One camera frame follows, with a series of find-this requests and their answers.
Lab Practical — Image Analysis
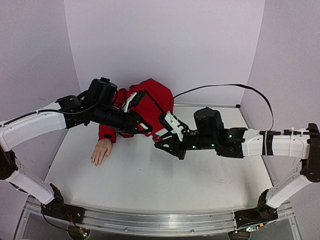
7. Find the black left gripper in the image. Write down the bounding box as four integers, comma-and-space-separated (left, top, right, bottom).
92, 102, 155, 135

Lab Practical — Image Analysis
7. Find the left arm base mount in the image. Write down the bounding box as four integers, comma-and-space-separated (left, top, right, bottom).
41, 183, 85, 224

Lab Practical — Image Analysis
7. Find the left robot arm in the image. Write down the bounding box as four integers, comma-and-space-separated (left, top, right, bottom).
0, 77, 153, 219

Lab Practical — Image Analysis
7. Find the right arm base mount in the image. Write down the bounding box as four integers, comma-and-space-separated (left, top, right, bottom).
234, 189, 278, 230

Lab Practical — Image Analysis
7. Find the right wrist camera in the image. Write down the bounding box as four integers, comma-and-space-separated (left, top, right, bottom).
158, 111, 189, 142

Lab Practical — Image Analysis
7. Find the aluminium front rail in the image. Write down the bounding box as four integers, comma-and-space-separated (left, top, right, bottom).
14, 199, 301, 240

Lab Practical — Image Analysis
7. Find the red nail polish bottle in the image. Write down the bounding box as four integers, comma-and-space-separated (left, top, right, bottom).
152, 134, 163, 143

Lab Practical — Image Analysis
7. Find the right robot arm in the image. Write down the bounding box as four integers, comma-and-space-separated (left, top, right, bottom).
153, 107, 320, 209

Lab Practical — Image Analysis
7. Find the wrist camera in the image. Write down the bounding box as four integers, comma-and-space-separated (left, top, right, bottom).
158, 111, 189, 142
122, 90, 146, 113

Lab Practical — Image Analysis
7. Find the red jacket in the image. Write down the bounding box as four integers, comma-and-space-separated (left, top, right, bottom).
112, 78, 174, 137

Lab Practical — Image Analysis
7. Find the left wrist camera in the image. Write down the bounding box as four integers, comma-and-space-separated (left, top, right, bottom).
122, 90, 146, 113

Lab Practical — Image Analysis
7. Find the mannequin hand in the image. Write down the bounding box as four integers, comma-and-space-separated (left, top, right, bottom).
91, 139, 113, 167

